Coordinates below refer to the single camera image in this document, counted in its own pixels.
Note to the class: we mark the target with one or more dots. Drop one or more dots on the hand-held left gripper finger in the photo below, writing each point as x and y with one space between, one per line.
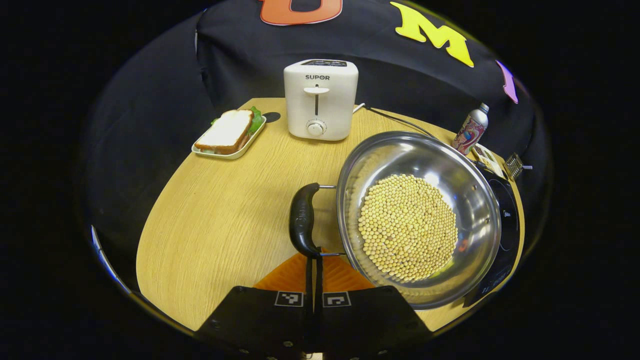
318 300
309 300

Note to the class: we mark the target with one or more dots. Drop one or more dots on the pile of soybeans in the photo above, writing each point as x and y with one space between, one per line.
407 227

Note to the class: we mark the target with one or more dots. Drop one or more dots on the stainless steel pot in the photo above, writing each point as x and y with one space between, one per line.
400 155

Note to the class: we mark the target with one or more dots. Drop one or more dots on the black induction cooktop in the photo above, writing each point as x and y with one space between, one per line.
505 225

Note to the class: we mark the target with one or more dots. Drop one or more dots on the white rectangular plate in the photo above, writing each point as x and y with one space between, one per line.
227 154

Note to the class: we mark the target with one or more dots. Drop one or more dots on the sandwich with lettuce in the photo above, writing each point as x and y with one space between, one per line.
225 131

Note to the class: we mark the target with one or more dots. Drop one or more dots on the white toaster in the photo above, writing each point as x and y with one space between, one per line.
320 110

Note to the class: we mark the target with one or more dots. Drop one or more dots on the white seasoning tray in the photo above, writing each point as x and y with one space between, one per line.
487 159

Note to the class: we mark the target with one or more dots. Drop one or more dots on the silver bottle with colourful label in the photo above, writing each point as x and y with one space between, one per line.
470 131

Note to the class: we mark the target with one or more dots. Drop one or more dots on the black backdrop cloth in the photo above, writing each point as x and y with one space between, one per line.
150 125

